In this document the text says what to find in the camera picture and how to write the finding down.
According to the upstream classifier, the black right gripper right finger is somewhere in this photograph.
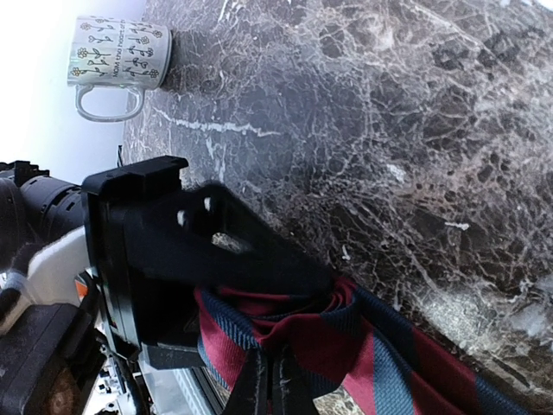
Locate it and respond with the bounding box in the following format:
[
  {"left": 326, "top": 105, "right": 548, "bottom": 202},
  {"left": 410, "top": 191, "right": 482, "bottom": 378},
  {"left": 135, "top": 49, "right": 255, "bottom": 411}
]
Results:
[{"left": 271, "top": 346, "right": 319, "bottom": 415}]

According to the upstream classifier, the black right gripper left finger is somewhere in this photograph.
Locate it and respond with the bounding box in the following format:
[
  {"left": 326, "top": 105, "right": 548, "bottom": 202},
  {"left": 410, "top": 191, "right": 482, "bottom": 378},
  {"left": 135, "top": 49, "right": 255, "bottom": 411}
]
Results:
[{"left": 223, "top": 349, "right": 270, "bottom": 415}]

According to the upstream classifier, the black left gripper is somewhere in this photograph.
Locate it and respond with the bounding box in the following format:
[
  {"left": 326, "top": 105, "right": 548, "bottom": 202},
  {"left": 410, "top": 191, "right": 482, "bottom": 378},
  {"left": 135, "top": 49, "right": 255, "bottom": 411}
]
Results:
[{"left": 81, "top": 156, "right": 332, "bottom": 370}]

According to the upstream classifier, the red navy striped tie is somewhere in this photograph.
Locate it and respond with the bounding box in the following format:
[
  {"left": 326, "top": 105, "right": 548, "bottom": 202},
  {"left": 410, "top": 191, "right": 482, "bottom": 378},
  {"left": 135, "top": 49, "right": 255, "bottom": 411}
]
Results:
[{"left": 193, "top": 276, "right": 545, "bottom": 415}]

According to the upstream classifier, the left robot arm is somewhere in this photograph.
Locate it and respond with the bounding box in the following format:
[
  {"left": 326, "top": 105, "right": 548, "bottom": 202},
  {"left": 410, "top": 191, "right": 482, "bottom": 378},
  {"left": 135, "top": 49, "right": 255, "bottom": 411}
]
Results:
[{"left": 1, "top": 156, "right": 333, "bottom": 376}]

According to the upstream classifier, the cream floral mug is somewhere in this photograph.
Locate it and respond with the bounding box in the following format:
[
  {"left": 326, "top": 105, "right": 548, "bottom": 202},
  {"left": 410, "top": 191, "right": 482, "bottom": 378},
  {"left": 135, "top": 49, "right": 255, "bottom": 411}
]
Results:
[{"left": 67, "top": 16, "right": 173, "bottom": 123}]

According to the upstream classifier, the grey slotted cable duct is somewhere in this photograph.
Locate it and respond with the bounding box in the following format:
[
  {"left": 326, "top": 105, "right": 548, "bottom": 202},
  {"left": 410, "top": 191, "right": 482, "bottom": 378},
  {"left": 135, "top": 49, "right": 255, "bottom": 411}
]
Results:
[{"left": 141, "top": 363, "right": 223, "bottom": 414}]

